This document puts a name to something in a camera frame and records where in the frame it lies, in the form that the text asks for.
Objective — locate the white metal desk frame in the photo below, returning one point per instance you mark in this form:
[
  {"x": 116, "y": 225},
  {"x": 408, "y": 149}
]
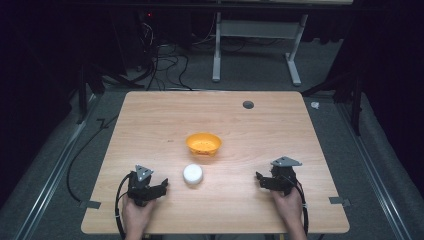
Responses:
[{"x": 260, "y": 29}]

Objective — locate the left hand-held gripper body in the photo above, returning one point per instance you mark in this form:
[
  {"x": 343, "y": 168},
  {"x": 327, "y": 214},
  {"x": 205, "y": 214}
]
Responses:
[{"x": 141, "y": 190}]

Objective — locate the grey tape strip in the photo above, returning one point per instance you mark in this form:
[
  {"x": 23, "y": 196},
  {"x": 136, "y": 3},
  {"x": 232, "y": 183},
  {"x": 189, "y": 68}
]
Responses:
[
  {"x": 90, "y": 204},
  {"x": 339, "y": 201}
]

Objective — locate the crumpled white paper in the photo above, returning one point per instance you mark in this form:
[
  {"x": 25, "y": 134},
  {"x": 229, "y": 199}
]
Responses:
[{"x": 315, "y": 105}]

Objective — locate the person's right hand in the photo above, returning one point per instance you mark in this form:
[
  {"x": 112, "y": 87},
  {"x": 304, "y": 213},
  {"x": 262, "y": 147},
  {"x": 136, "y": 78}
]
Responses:
[{"x": 288, "y": 206}]

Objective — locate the black metal stand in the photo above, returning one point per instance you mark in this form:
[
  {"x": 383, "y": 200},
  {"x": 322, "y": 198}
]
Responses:
[
  {"x": 82, "y": 96},
  {"x": 356, "y": 100}
]

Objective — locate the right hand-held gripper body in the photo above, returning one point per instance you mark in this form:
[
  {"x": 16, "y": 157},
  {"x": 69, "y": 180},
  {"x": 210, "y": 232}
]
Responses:
[{"x": 284, "y": 178}]

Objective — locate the metal floor rail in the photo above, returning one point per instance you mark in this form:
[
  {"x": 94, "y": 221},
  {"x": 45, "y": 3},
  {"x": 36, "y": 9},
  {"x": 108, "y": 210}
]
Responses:
[
  {"x": 376, "y": 173},
  {"x": 50, "y": 186}
]

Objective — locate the person's left hand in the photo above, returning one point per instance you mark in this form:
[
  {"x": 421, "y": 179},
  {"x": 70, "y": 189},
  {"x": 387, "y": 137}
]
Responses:
[{"x": 136, "y": 215}]

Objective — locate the dark computer tower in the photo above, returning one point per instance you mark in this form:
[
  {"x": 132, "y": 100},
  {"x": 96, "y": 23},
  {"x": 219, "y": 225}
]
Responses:
[{"x": 133, "y": 36}]

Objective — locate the white round lid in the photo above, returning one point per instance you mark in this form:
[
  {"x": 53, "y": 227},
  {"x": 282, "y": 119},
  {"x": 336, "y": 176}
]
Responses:
[{"x": 192, "y": 173}]

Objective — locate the grey desk grommet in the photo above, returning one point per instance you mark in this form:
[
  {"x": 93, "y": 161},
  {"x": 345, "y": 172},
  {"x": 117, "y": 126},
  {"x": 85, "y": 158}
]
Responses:
[{"x": 248, "y": 105}]

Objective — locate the orange plastic bowl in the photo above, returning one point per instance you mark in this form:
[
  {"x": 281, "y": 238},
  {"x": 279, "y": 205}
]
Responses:
[{"x": 203, "y": 143}]

